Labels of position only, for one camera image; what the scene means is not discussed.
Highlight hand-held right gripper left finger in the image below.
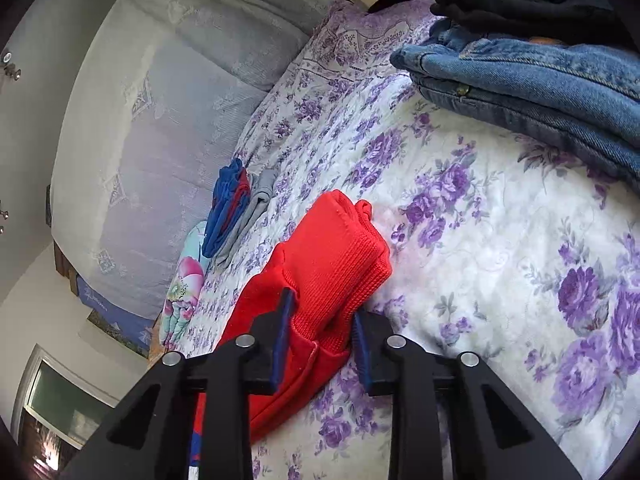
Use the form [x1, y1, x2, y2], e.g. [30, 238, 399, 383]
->
[60, 287, 299, 480]

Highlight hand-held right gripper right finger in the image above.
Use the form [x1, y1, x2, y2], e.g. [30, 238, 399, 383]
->
[351, 310, 583, 480]

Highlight dark folded pants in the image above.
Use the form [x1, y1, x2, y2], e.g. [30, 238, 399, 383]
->
[430, 0, 640, 47]

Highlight folded floral quilt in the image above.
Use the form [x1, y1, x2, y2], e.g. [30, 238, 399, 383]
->
[161, 220, 208, 351]

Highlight folded grey garment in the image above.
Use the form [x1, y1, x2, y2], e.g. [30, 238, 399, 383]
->
[215, 169, 277, 267]

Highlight folded blue garment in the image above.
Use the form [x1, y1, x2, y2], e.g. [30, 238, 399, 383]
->
[201, 158, 246, 257]

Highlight purple floral bedspread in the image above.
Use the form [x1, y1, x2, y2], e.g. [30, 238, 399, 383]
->
[150, 0, 640, 480]

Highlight blue patterned cloth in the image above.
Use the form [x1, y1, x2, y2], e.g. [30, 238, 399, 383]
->
[75, 275, 157, 346]

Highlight wooden headboard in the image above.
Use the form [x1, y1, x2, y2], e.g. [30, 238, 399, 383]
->
[51, 240, 77, 281]

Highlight white framed window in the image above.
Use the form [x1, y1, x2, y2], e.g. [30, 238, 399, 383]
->
[12, 344, 122, 471]

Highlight folded blue jeans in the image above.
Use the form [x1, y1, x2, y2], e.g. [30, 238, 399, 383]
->
[390, 20, 640, 192]

